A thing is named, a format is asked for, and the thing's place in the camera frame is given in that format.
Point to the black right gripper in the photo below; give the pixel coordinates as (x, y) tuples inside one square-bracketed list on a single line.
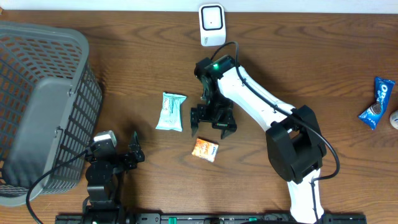
[(226, 122)]

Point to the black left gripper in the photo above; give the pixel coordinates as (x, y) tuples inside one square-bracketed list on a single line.
[(130, 163)]

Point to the orange snack packet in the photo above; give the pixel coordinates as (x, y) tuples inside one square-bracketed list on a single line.
[(205, 149)]

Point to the light teal wipes pack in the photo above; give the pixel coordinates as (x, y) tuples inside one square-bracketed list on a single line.
[(170, 115)]

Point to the blue Oreo cookie pack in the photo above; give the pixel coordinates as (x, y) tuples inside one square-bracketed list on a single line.
[(382, 93)]

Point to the green lid white jar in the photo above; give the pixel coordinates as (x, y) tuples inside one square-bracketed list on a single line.
[(393, 119)]

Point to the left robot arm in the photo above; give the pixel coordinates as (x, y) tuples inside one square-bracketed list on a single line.
[(105, 178)]

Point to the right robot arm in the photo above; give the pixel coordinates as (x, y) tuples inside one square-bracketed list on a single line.
[(293, 147)]

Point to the white barcode scanner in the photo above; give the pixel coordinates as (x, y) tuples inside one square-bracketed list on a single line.
[(212, 25)]

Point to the grey plastic mesh basket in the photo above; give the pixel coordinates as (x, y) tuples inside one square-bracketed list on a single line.
[(50, 102)]

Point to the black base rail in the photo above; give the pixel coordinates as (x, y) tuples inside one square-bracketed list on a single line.
[(155, 218)]

